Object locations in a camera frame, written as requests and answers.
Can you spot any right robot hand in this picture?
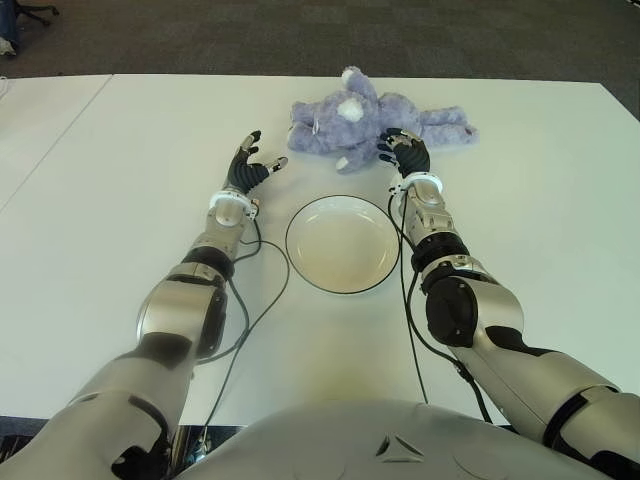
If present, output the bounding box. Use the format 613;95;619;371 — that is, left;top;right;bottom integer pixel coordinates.
377;127;432;177

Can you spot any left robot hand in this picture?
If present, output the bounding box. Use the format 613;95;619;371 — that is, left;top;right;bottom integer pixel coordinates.
225;130;290;194

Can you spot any purple plush doll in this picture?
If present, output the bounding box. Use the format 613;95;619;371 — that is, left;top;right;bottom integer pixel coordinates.
287;65;480;175

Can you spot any white plate with black rim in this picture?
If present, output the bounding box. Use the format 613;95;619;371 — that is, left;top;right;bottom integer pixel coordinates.
284;194;401;295

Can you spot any black office chair base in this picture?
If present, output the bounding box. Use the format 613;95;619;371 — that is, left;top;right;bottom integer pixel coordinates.
14;0;60;26

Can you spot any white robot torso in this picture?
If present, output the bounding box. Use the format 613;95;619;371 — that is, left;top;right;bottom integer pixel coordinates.
172;397;621;480

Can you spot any blue trouser leg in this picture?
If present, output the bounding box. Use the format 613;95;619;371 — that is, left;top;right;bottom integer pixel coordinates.
0;0;22;46

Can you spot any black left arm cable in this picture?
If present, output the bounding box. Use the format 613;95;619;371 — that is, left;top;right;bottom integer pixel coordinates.
189;219;292;436

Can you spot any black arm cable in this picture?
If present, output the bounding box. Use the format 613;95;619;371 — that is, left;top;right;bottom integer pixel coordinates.
189;219;292;436
387;192;494;426

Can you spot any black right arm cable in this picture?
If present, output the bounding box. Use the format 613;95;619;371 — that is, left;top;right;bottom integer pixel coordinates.
387;192;494;426

